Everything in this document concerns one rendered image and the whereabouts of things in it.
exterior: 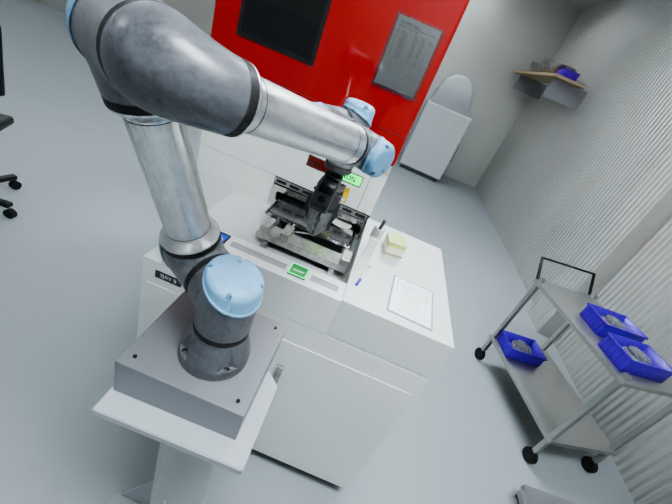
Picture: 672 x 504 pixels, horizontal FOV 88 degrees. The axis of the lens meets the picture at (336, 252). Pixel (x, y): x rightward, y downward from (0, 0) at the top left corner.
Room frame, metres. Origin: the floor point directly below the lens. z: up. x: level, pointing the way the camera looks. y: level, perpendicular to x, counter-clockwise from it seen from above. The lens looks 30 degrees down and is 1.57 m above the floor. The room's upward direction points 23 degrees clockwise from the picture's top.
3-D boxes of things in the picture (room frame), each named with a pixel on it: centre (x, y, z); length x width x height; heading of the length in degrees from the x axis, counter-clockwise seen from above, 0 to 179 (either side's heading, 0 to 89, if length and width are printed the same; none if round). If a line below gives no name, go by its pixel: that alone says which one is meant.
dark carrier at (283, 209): (1.42, 0.14, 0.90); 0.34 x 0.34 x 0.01; 0
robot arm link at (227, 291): (0.52, 0.16, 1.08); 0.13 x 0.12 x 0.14; 57
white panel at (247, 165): (1.44, 0.33, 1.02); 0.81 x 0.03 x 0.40; 90
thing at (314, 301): (0.85, 0.21, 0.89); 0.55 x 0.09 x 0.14; 90
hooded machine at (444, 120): (6.74, -0.82, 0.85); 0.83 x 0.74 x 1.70; 91
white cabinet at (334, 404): (1.11, 0.06, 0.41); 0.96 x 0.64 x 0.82; 90
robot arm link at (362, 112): (0.86, 0.08, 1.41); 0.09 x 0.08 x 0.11; 147
